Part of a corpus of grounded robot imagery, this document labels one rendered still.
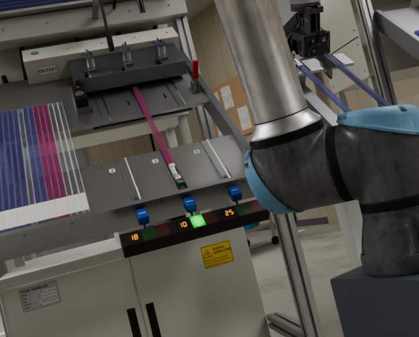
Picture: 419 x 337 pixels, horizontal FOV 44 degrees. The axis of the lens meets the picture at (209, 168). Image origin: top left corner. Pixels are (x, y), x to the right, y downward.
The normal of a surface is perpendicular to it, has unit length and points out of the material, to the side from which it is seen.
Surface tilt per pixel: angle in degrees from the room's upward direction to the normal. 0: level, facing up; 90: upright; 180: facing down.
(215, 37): 90
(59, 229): 133
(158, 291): 90
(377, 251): 73
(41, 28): 90
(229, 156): 43
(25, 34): 90
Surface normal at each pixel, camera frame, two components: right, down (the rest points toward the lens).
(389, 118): -0.10, -0.06
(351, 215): 0.24, -0.10
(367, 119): -0.57, 0.07
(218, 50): -0.81, 0.18
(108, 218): 0.33, 0.59
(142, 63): -0.02, -0.78
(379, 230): -0.82, -0.13
